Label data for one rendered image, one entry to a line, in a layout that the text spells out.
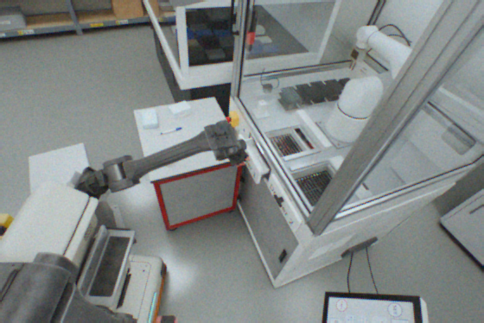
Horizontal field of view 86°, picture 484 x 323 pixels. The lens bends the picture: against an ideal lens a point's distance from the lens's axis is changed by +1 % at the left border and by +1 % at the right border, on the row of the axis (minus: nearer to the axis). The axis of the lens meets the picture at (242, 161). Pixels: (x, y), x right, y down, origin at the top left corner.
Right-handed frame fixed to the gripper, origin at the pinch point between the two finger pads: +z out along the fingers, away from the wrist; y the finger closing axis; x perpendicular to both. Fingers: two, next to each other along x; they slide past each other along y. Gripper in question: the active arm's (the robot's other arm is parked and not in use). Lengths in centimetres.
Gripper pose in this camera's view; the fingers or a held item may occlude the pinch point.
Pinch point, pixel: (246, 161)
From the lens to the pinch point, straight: 142.5
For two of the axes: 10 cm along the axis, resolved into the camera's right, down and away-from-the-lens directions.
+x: -3.9, -7.3, 5.6
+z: 5.6, 3.0, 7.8
